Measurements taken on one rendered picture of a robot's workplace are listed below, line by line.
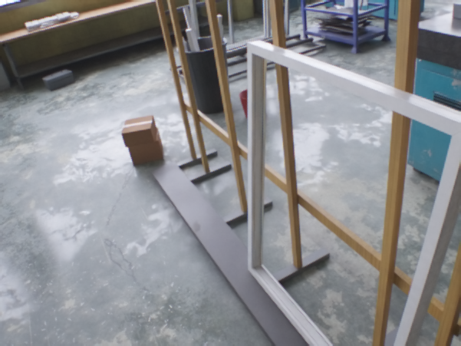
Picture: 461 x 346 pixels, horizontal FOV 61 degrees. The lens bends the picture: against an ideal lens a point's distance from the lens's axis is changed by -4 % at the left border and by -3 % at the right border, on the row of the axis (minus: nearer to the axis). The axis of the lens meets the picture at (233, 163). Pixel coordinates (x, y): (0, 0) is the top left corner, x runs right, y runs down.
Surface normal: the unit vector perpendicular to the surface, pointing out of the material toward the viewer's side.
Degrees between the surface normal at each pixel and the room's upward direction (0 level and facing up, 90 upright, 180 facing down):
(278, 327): 0
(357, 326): 0
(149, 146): 90
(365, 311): 0
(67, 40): 90
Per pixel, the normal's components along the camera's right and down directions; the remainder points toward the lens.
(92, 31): 0.47, 0.41
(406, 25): -0.87, 0.36
